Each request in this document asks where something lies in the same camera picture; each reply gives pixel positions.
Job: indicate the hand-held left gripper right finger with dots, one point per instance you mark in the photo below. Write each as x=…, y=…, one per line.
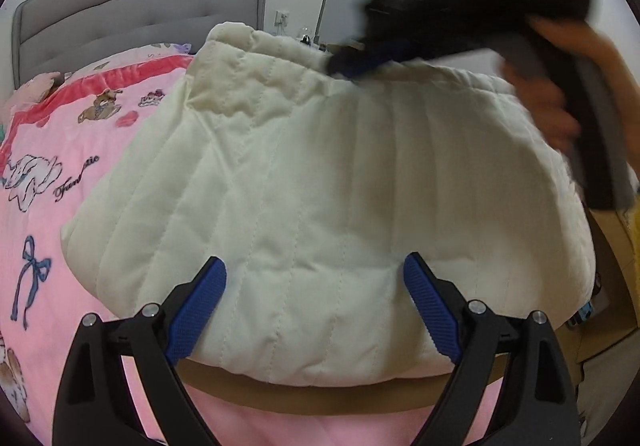
x=430, y=306

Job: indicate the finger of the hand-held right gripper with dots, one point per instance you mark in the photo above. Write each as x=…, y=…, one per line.
x=370, y=59

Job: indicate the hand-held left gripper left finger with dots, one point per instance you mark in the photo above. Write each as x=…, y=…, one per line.
x=197, y=311

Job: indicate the cream quilted hooded jacket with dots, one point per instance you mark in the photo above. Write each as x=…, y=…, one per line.
x=325, y=186

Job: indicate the person's right hand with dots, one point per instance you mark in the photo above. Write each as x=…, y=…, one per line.
x=540, y=86

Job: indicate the pink printed blanket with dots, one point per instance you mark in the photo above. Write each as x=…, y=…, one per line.
x=75, y=151

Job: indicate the grey padded headboard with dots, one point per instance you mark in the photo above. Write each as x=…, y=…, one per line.
x=150, y=11

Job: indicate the pink pillow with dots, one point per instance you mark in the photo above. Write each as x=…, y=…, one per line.
x=40, y=86

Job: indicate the white wall outlet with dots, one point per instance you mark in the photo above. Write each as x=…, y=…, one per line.
x=282, y=21

